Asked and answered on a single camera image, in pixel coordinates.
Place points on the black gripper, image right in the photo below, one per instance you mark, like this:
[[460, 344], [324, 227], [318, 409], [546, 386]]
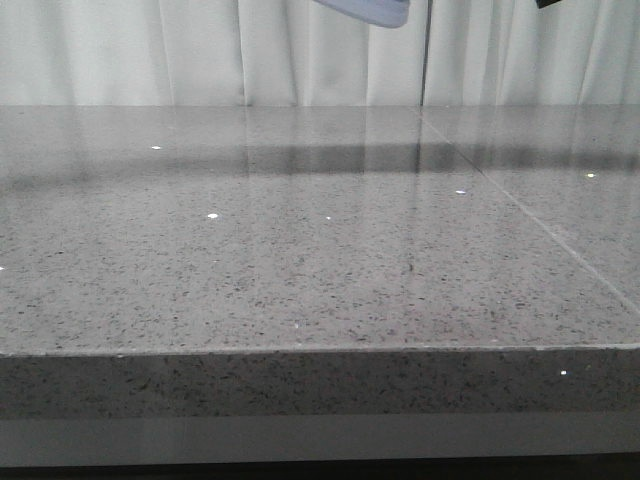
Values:
[[545, 3]]

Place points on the light blue slipper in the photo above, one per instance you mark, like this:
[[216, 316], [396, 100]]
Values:
[[382, 13]]

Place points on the beige curtain backdrop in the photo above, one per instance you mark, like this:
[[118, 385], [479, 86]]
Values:
[[301, 53]]

